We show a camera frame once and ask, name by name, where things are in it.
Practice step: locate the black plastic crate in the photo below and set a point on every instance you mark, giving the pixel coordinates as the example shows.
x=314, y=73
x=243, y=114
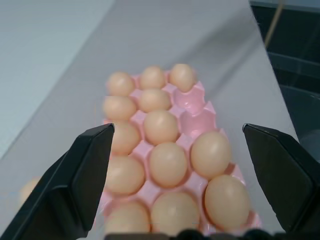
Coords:
x=297, y=65

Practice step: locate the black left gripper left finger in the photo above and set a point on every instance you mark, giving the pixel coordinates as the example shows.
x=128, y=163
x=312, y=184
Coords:
x=62, y=190

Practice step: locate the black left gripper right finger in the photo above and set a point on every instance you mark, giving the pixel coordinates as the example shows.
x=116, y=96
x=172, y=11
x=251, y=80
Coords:
x=282, y=175

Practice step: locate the tan egg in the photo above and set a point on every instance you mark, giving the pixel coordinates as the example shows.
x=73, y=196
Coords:
x=125, y=175
x=161, y=126
x=211, y=153
x=175, y=212
x=127, y=220
x=28, y=190
x=119, y=107
x=182, y=76
x=227, y=198
x=152, y=77
x=168, y=165
x=120, y=83
x=126, y=138
x=155, y=100

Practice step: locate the pink plastic egg tray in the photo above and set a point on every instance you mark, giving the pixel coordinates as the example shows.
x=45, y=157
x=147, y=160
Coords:
x=190, y=117

